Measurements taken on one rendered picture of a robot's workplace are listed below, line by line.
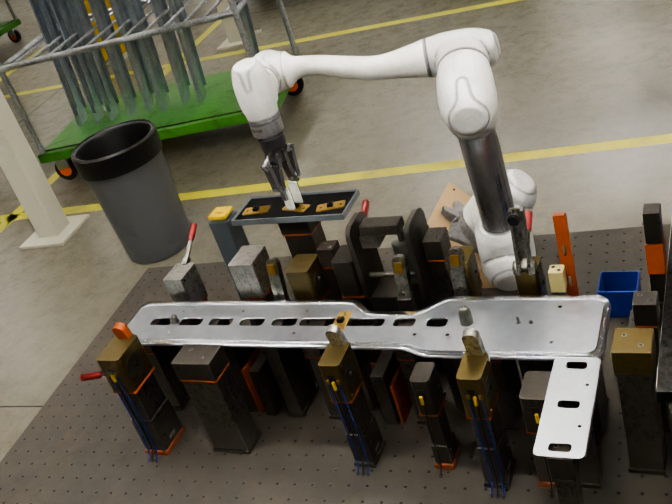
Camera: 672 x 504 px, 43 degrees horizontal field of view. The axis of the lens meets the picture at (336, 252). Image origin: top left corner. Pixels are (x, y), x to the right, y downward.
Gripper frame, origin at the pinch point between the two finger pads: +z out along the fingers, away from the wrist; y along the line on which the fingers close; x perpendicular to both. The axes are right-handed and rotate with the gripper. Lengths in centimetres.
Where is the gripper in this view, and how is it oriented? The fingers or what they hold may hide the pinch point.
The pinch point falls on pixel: (291, 195)
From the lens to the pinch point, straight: 248.4
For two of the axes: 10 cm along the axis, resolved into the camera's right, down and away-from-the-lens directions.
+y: -5.5, 5.6, -6.1
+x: 7.9, 1.1, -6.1
